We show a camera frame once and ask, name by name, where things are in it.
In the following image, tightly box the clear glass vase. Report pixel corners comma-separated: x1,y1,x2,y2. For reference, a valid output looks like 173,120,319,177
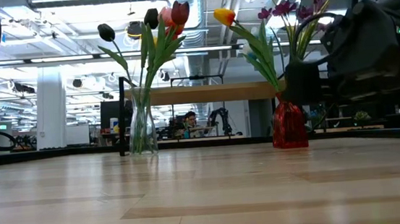
124,86,160,157

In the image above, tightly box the maroon artificial tulip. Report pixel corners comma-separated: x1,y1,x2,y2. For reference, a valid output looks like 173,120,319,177
153,0,198,94

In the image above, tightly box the white and blue artificial tulip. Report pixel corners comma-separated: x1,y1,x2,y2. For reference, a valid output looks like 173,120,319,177
240,40,278,95

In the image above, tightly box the black ceiling dome device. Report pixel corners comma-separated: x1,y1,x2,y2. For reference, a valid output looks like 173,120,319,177
125,20,145,39

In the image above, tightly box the black monitor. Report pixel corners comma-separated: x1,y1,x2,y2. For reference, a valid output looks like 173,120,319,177
98,99,124,131

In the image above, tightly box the yellow and red artificial tulip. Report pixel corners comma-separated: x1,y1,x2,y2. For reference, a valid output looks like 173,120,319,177
212,4,283,99

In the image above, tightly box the white square pillar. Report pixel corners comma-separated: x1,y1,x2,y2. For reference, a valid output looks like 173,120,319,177
30,64,72,152

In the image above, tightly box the wooden shelf with black legs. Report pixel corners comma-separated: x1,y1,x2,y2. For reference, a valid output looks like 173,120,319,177
112,62,293,158

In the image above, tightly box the person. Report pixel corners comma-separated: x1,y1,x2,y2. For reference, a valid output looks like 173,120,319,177
180,110,203,139

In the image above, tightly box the red glass vase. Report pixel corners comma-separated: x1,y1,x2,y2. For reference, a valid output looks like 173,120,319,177
268,90,310,151

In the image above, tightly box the orange artificial tulip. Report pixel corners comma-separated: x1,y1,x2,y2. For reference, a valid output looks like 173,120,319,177
156,22,192,94

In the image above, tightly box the long ceiling light strip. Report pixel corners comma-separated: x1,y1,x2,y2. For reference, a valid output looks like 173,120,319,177
0,31,325,75

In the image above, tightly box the ribbed silver ventilation duct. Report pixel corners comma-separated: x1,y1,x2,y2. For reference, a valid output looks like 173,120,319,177
166,0,216,79

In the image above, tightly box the purple artificial flower bunch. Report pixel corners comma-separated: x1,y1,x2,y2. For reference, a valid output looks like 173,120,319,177
253,0,362,66

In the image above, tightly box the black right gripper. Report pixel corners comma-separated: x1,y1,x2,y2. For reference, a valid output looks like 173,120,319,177
273,0,400,108

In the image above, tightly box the black artificial tulip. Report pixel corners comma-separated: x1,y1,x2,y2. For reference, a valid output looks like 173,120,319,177
136,7,166,96
95,20,141,100

